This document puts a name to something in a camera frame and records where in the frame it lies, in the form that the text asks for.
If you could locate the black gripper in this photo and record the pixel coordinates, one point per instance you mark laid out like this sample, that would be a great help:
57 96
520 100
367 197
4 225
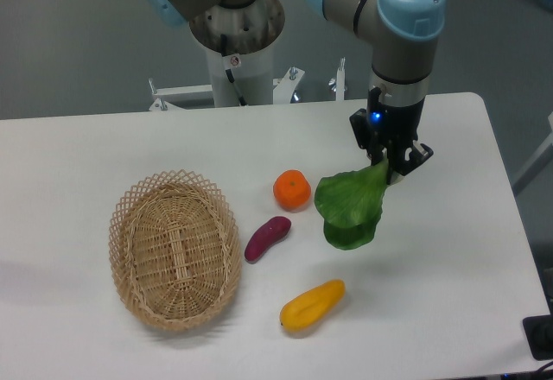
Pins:
392 128

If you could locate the green bok choy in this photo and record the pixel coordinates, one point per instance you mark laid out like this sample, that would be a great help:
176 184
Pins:
351 204

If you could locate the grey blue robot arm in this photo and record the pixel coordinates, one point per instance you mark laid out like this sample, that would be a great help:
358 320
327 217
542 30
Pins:
403 35

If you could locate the woven wicker basket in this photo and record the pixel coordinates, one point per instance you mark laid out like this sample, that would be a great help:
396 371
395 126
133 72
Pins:
174 251

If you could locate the orange tangerine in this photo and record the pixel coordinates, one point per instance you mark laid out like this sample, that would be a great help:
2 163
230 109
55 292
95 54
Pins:
291 190

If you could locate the purple sweet potato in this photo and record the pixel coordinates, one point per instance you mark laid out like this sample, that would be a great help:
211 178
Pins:
272 232

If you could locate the white table leg right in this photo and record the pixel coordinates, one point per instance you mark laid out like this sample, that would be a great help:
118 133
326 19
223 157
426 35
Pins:
535 164

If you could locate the yellow papaya fruit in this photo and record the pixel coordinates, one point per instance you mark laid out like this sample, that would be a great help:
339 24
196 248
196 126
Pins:
311 306

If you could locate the black device at table edge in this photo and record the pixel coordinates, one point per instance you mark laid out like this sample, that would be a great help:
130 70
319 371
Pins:
538 332

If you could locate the white pedestal base frame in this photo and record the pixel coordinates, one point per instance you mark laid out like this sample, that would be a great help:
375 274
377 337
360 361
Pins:
284 91

